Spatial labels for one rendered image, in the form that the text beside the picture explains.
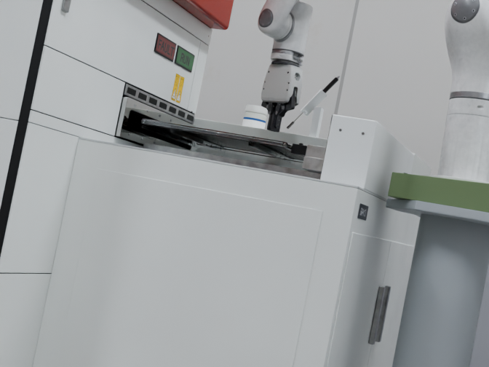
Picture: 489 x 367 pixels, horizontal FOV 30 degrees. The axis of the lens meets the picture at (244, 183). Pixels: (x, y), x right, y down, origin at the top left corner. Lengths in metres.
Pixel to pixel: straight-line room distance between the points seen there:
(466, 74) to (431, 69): 1.74
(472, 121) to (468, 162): 0.09
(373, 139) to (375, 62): 2.00
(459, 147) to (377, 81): 1.85
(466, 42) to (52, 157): 0.90
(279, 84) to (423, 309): 0.72
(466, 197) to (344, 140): 0.27
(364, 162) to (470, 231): 0.28
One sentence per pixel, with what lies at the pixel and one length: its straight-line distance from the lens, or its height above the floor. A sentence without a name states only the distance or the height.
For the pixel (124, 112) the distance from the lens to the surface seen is 2.16.
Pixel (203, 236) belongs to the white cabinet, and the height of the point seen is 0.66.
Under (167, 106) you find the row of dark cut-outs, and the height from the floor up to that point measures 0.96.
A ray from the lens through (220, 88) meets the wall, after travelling 4.12.
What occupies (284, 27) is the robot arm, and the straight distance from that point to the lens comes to 2.31.
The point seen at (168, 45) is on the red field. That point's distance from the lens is 2.35.
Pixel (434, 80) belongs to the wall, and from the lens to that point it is 3.75.
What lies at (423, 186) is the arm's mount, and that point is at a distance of 1.92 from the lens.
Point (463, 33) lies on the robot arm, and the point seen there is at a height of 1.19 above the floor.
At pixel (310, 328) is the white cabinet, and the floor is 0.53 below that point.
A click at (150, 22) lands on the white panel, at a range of 2.25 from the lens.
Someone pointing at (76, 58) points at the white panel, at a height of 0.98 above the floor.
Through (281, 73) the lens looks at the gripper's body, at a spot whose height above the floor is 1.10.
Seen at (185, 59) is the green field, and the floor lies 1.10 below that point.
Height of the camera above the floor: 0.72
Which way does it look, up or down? 2 degrees up
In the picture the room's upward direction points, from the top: 11 degrees clockwise
